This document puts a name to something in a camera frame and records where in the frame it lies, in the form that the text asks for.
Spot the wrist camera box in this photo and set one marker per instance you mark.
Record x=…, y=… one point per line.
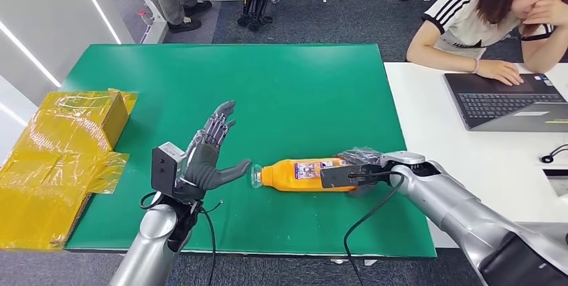
x=341, y=175
x=163, y=166

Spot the green table mat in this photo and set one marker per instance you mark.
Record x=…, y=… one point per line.
x=288, y=97

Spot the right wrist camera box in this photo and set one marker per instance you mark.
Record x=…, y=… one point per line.
x=341, y=175

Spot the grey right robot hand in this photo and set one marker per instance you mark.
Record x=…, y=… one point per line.
x=360, y=155

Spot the dark grey laptop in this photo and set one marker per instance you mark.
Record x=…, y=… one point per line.
x=501, y=102

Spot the white desk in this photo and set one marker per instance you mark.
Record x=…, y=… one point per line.
x=488, y=164

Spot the seated person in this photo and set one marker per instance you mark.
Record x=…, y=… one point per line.
x=470, y=17

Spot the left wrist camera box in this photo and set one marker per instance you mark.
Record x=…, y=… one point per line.
x=163, y=166

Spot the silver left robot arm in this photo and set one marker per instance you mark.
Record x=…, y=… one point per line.
x=151, y=239

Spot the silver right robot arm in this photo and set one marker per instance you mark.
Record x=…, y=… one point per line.
x=461, y=213

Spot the yellow taped cardboard box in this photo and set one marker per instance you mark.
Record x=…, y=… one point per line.
x=49, y=164

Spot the orange detergent bottle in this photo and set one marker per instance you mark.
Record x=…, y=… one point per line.
x=288, y=177

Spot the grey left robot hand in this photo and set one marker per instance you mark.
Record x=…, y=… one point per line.
x=206, y=164

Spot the black flat device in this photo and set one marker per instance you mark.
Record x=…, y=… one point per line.
x=559, y=182

